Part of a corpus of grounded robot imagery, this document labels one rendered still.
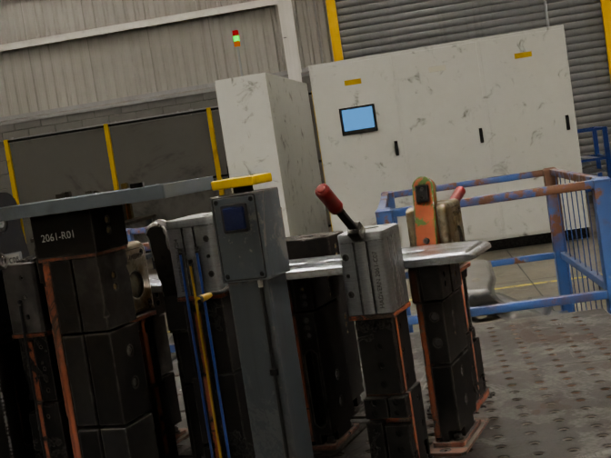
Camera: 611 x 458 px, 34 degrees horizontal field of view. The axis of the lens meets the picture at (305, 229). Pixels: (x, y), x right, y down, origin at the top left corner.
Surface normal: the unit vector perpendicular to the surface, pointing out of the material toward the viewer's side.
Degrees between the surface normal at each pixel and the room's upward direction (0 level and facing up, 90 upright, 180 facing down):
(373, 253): 90
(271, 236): 90
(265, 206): 90
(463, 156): 90
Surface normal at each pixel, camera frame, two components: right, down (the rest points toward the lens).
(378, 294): -0.38, 0.13
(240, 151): -0.17, 0.10
